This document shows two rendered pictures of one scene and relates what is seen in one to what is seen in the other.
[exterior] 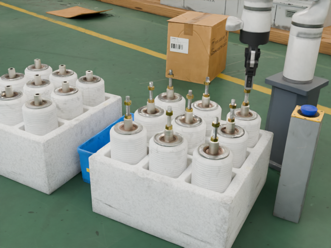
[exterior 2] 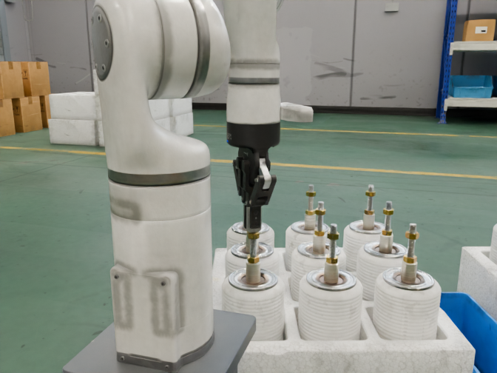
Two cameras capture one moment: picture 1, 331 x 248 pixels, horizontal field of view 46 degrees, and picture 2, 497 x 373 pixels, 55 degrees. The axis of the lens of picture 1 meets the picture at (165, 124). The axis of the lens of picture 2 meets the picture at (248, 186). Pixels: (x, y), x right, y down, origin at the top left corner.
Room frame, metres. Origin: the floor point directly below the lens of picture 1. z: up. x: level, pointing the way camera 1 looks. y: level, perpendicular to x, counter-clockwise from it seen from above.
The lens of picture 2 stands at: (1.59, -0.54, 0.57)
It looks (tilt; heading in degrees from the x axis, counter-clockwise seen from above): 14 degrees down; 152
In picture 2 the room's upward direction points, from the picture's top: straight up
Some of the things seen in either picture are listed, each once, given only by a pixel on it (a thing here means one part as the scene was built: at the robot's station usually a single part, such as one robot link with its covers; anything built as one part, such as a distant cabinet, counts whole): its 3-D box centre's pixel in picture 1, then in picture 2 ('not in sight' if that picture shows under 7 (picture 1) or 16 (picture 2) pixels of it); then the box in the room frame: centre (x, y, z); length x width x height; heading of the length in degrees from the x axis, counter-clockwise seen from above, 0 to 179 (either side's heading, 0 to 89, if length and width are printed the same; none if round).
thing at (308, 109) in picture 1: (308, 110); not in sight; (0.89, -0.35, 0.32); 0.04 x 0.04 x 0.02
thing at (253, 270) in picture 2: (244, 110); (253, 271); (1.01, -0.22, 0.26); 0.02 x 0.02 x 0.03
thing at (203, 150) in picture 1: (213, 151); (250, 228); (0.80, -0.11, 0.25); 0.08 x 0.08 x 0.01
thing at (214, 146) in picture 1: (214, 146); not in sight; (0.80, -0.11, 0.26); 0.02 x 0.02 x 0.03
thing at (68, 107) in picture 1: (68, 116); not in sight; (1.15, 0.32, 0.16); 0.10 x 0.10 x 0.18
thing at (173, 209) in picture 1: (185, 170); (315, 331); (0.96, -0.06, 0.09); 0.39 x 0.39 x 0.18; 63
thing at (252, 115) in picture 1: (244, 114); (253, 280); (1.01, -0.22, 0.25); 0.08 x 0.08 x 0.01
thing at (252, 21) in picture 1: (248, 16); (266, 98); (1.01, -0.20, 0.52); 0.11 x 0.09 x 0.06; 80
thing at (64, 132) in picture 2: not in sight; (87, 129); (-2.22, 0.07, 0.09); 0.39 x 0.39 x 0.18; 46
